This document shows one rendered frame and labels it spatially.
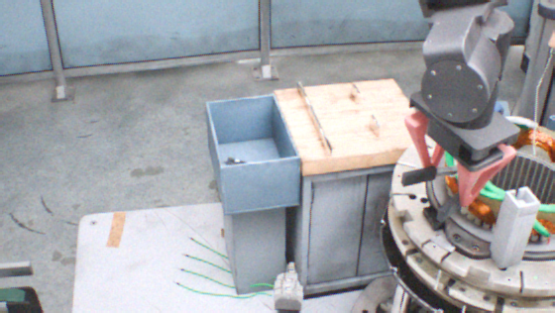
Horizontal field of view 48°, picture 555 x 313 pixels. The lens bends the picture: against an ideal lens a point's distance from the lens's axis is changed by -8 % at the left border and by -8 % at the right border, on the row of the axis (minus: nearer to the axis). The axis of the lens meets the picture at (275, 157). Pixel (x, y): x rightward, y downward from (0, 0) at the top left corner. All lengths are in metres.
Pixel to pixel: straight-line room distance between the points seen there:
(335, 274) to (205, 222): 0.29
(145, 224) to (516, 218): 0.75
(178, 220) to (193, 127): 1.66
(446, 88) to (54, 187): 2.26
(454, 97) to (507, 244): 0.23
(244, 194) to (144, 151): 1.87
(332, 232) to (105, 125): 2.08
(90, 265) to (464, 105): 0.81
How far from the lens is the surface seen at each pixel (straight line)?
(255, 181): 0.91
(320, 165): 0.90
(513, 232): 0.70
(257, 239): 1.01
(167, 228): 1.22
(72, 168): 2.75
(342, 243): 1.02
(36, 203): 2.62
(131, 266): 1.16
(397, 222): 0.82
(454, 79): 0.52
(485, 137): 0.63
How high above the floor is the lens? 1.60
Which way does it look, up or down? 37 degrees down
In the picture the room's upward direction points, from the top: straight up
